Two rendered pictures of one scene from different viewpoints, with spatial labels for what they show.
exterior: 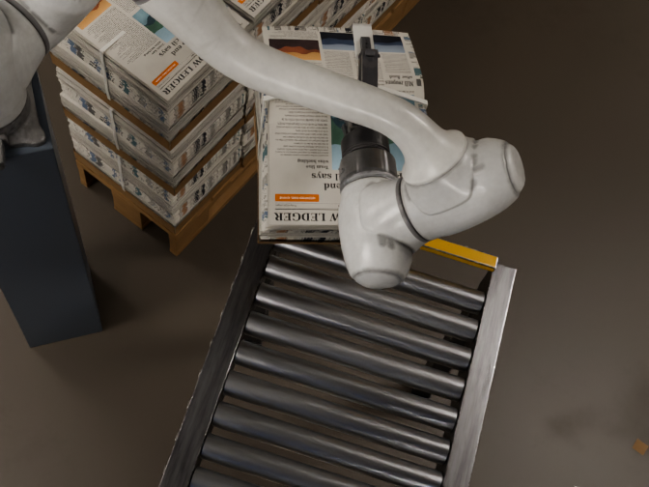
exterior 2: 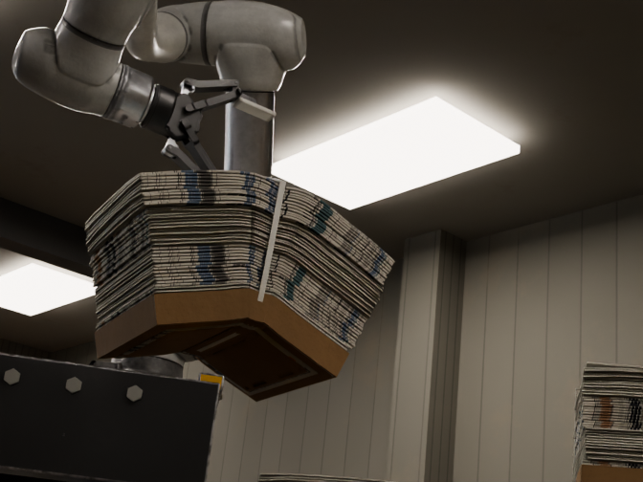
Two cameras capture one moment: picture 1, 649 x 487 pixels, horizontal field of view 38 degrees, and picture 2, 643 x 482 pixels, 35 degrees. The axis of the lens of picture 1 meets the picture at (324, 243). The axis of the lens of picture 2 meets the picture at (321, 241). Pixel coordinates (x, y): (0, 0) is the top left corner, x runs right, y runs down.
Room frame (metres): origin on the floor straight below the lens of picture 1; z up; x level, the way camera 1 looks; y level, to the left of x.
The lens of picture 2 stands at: (0.85, -1.51, 0.55)
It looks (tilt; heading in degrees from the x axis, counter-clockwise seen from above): 21 degrees up; 81
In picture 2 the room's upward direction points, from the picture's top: 6 degrees clockwise
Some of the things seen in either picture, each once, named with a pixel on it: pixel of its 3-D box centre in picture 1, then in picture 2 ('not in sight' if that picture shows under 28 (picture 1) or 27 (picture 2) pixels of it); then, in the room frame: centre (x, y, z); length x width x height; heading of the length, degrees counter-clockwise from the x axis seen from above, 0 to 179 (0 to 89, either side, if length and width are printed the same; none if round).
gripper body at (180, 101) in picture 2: (363, 136); (172, 115); (0.82, -0.02, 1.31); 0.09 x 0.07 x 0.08; 17
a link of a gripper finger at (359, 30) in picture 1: (363, 42); (254, 109); (0.95, 0.02, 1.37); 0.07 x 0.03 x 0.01; 17
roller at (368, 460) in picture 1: (326, 448); not in sight; (0.46, -0.11, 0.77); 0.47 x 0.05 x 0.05; 88
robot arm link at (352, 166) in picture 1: (368, 175); (129, 97); (0.75, -0.04, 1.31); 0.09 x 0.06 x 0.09; 107
